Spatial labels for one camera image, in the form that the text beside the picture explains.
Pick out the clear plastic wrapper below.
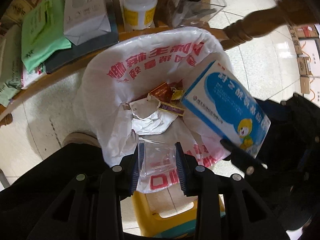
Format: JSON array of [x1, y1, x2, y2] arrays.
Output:
[[137, 139, 176, 179]]

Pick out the white tissue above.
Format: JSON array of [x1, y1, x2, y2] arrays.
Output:
[[124, 95, 178, 135]]

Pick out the red cigarette carton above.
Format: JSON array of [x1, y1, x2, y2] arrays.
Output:
[[149, 81, 184, 103]]

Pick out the blue cartoon medicine box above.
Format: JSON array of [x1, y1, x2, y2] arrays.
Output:
[[182, 61, 271, 157]]

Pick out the playing card box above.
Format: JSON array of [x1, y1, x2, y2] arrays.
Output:
[[158, 102, 185, 116]]

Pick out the cardboard boxes on floor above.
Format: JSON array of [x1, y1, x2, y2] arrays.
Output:
[[288, 24, 319, 103]]

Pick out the grey green wipes pack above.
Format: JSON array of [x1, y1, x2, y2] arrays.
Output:
[[1, 25, 22, 107]]

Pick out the wooden table leg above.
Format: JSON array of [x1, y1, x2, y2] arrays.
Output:
[[221, 0, 319, 50]]

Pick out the clear plastic organizer box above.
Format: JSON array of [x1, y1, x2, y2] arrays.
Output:
[[161, 0, 227, 28]]

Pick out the white tissue box on shelf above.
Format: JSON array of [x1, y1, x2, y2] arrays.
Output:
[[63, 0, 111, 46]]

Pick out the white pill bottle yellow label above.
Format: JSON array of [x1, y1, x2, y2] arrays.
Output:
[[123, 0, 158, 30]]

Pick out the green wet wipes pack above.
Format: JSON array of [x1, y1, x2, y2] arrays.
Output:
[[21, 0, 72, 72]]

